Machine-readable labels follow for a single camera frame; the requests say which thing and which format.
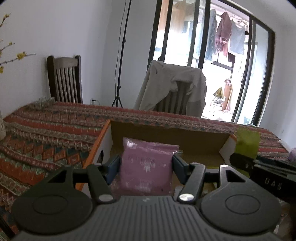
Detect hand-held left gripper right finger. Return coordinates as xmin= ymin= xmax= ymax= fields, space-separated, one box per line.
xmin=172 ymin=154 xmax=249 ymax=205

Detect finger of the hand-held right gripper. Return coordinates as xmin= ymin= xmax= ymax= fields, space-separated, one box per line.
xmin=229 ymin=152 xmax=255 ymax=174

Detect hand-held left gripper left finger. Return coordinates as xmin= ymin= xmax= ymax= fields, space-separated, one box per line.
xmin=46 ymin=154 xmax=121 ymax=205

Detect pink snack packet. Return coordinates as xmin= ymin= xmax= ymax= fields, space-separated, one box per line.
xmin=119 ymin=136 xmax=180 ymax=198

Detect orange cardboard box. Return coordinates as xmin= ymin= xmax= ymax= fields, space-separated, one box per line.
xmin=82 ymin=119 xmax=239 ymax=198

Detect translucent purple plastic bag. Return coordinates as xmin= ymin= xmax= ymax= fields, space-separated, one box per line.
xmin=287 ymin=147 xmax=296 ymax=163

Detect brown wooden board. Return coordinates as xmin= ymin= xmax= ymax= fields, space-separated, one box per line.
xmin=221 ymin=80 xmax=233 ymax=113

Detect wooden chair under jacket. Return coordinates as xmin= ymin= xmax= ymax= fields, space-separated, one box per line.
xmin=153 ymin=82 xmax=188 ymax=114

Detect beige jacket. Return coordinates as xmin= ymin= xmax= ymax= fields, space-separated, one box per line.
xmin=134 ymin=60 xmax=207 ymax=117

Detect dark wooden chair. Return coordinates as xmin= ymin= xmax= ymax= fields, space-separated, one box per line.
xmin=47 ymin=55 xmax=83 ymax=104

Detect white patterned vase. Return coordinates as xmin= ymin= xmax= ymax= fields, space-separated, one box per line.
xmin=0 ymin=111 xmax=6 ymax=141

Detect black light stand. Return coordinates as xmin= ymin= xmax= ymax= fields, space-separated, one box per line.
xmin=111 ymin=0 xmax=133 ymax=108

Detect grey-blue hanging shirt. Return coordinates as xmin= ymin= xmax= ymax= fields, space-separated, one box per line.
xmin=229 ymin=22 xmax=246 ymax=55

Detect blue hanging garment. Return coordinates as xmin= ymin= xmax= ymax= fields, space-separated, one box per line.
xmin=204 ymin=9 xmax=218 ymax=61

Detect yellow flower branches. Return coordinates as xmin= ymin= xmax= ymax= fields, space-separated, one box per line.
xmin=0 ymin=13 xmax=37 ymax=75

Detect beige hanging garments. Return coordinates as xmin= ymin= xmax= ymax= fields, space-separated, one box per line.
xmin=172 ymin=0 xmax=197 ymax=36

